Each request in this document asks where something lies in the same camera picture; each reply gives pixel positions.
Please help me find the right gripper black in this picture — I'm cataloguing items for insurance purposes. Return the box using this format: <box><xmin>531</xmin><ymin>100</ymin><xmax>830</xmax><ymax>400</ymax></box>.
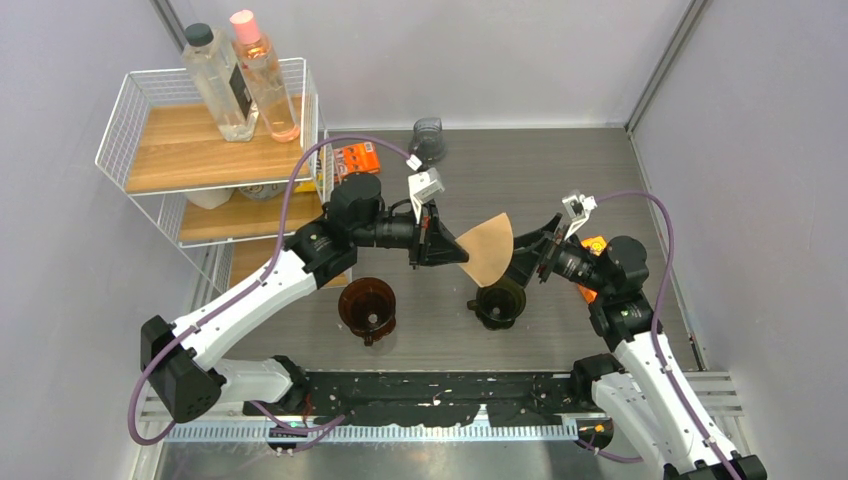
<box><xmin>487</xmin><ymin>214</ymin><xmax>612</xmax><ymax>296</ymax></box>

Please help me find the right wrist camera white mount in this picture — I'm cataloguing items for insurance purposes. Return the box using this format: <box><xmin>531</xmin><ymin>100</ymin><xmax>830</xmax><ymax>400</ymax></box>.
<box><xmin>562</xmin><ymin>190</ymin><xmax>597</xmax><ymax>239</ymax></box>

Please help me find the grey plastic measuring cup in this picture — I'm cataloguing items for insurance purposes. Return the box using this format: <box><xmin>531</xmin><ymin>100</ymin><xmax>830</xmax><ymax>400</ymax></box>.
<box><xmin>409</xmin><ymin>117</ymin><xmax>447</xmax><ymax>164</ymax></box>

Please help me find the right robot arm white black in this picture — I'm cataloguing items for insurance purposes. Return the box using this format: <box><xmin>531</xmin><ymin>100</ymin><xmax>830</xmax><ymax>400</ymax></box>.
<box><xmin>506</xmin><ymin>215</ymin><xmax>768</xmax><ymax>479</ymax></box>

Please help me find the brown plastic coffee dripper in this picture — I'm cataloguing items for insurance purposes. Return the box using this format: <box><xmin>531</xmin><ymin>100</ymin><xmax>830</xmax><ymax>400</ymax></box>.
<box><xmin>338</xmin><ymin>277</ymin><xmax>397</xmax><ymax>347</ymax></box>

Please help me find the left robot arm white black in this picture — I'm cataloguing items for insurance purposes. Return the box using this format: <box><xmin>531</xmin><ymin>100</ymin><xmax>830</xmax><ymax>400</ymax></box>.
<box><xmin>141</xmin><ymin>169</ymin><xmax>469</xmax><ymax>424</ymax></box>

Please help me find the round tin on shelf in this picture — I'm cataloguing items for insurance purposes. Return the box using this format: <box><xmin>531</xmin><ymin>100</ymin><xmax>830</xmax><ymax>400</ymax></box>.
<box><xmin>238</xmin><ymin>183</ymin><xmax>287</xmax><ymax>202</ymax></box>

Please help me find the small orange box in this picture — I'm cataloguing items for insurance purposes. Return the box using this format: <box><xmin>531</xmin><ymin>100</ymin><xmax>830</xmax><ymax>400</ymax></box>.
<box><xmin>333</xmin><ymin>142</ymin><xmax>381</xmax><ymax>183</ymax></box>

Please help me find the dark green coffee dripper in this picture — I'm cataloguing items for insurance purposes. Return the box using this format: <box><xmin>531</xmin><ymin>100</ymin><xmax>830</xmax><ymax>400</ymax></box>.
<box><xmin>466</xmin><ymin>277</ymin><xmax>526</xmax><ymax>330</ymax></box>

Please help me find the pink bottle pink cap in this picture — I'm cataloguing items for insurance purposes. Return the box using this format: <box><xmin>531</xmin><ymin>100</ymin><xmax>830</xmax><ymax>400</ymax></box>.
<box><xmin>229</xmin><ymin>9</ymin><xmax>300</xmax><ymax>143</ymax></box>

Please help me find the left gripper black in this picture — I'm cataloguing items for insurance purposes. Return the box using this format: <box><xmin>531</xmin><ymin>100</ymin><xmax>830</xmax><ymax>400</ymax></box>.
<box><xmin>353</xmin><ymin>198</ymin><xmax>470</xmax><ymax>270</ymax></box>

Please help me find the white jug on shelf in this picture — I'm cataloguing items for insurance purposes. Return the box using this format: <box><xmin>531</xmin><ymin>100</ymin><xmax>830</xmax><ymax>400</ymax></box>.
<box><xmin>184</xmin><ymin>188</ymin><xmax>235</xmax><ymax>210</ymax></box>

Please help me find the orange Scrub Daddy sponge package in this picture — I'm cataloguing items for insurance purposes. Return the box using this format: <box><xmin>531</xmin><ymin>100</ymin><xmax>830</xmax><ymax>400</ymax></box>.
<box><xmin>578</xmin><ymin>236</ymin><xmax>607</xmax><ymax>304</ymax></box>

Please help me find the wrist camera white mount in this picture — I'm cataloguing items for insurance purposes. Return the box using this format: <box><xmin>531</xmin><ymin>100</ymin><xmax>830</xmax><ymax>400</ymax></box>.
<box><xmin>562</xmin><ymin>190</ymin><xmax>597</xmax><ymax>239</ymax></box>
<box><xmin>406</xmin><ymin>154</ymin><xmax>444</xmax><ymax>223</ymax></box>

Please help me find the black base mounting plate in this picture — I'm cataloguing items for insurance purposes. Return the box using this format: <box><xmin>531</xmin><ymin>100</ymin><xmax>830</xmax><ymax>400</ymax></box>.
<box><xmin>260</xmin><ymin>371</ymin><xmax>600</xmax><ymax>427</ymax></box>

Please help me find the brown paper coffee filter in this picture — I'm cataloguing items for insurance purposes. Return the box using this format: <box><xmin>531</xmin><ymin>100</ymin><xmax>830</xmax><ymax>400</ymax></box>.
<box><xmin>457</xmin><ymin>213</ymin><xmax>514</xmax><ymax>287</ymax></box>

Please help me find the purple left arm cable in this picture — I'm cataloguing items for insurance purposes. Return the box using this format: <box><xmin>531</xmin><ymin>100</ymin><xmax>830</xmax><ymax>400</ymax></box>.
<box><xmin>127</xmin><ymin>135</ymin><xmax>423</xmax><ymax>455</ymax></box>

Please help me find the clear bottle black cap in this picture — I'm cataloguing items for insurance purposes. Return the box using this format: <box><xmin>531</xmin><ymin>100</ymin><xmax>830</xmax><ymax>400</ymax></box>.
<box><xmin>182</xmin><ymin>23</ymin><xmax>258</xmax><ymax>142</ymax></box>

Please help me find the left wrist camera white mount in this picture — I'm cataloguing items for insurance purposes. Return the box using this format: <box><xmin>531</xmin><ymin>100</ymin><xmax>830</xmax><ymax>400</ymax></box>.
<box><xmin>406</xmin><ymin>154</ymin><xmax>444</xmax><ymax>223</ymax></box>

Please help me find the white wire shelf rack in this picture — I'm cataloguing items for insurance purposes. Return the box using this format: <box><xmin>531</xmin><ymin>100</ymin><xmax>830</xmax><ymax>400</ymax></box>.
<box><xmin>95</xmin><ymin>58</ymin><xmax>328</xmax><ymax>293</ymax></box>

